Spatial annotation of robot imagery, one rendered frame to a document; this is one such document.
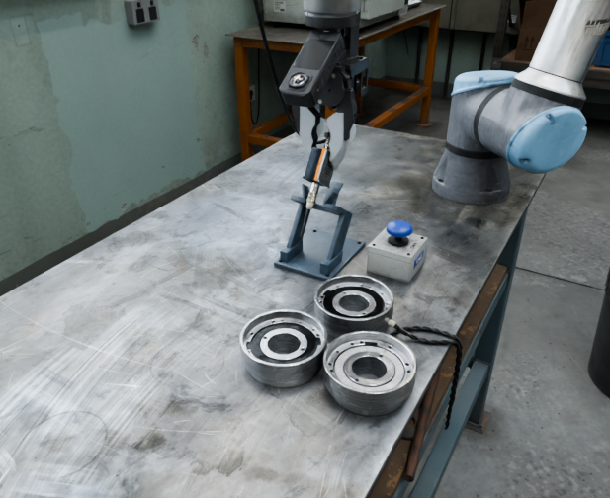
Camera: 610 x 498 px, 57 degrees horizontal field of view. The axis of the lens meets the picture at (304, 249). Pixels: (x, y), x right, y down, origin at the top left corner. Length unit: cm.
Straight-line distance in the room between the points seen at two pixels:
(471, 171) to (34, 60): 166
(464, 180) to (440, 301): 35
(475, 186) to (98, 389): 74
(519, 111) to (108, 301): 69
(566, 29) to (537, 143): 17
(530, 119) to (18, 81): 177
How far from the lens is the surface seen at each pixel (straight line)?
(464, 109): 108
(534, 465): 173
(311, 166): 82
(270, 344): 71
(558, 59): 98
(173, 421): 66
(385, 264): 86
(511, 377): 196
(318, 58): 75
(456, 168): 111
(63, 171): 242
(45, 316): 86
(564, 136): 98
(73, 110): 242
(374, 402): 63
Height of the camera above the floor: 127
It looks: 31 degrees down
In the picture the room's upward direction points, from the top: straight up
